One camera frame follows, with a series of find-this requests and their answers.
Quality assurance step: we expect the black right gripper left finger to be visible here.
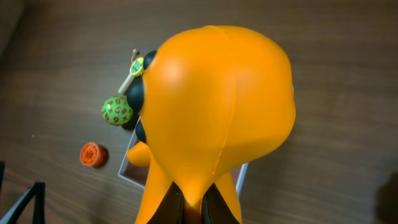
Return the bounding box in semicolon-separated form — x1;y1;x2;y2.
154;182;183;224

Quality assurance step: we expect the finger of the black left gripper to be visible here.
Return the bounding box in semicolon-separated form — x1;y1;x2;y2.
0;181;47;224

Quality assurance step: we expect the yellow rattle drum toy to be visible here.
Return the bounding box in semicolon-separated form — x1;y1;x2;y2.
118;49;144;95

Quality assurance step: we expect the orange round plastic toy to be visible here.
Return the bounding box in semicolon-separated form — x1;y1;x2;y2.
79;142;109;169

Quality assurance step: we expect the white box with brown interior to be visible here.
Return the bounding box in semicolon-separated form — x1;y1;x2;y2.
118;118;249;198

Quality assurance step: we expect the green number ball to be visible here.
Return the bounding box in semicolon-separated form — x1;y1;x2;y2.
101;96;133;126

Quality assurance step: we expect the orange dinosaur toy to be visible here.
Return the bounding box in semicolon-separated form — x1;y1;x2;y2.
127;26;295;223

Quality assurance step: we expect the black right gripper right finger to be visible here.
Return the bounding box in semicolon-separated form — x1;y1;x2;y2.
202;184;239;224

